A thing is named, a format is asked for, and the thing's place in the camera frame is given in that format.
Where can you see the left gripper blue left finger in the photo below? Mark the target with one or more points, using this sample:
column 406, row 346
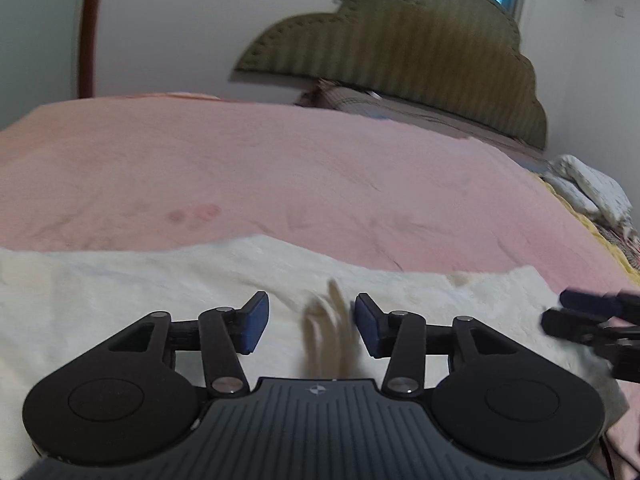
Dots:
column 227, row 333

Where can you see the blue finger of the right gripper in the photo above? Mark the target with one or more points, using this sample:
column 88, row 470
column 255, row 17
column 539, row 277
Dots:
column 572, row 326
column 592, row 304

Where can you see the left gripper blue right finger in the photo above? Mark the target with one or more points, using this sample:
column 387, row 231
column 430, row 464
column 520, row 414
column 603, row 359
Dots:
column 400, row 337

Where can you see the white textured pants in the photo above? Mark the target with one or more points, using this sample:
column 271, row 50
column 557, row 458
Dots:
column 57, row 305

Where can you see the white printed folded quilt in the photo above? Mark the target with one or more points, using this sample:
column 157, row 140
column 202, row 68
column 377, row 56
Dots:
column 593, row 194

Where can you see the pink bed blanket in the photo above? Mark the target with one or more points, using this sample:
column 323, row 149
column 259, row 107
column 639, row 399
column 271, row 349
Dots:
column 160, row 173

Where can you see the grey striped pillow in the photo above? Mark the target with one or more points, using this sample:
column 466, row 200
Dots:
column 332, row 96

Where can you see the olive padded headboard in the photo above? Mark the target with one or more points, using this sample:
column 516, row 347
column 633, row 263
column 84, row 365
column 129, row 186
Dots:
column 460, row 56

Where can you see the brown wooden door frame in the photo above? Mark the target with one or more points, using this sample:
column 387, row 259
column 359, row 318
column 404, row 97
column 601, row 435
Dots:
column 88, row 25

